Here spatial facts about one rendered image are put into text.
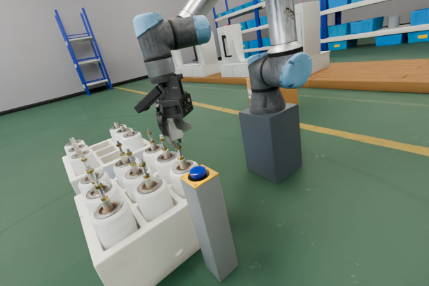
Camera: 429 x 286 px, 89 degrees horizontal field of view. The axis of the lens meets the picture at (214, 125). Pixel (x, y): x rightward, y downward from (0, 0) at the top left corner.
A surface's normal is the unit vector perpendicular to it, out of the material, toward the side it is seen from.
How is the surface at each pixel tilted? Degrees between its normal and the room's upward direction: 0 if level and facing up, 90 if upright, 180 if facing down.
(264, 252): 0
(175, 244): 90
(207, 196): 90
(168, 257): 90
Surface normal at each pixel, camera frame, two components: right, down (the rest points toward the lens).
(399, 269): -0.19, -0.92
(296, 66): 0.43, 0.36
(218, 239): 0.62, 0.16
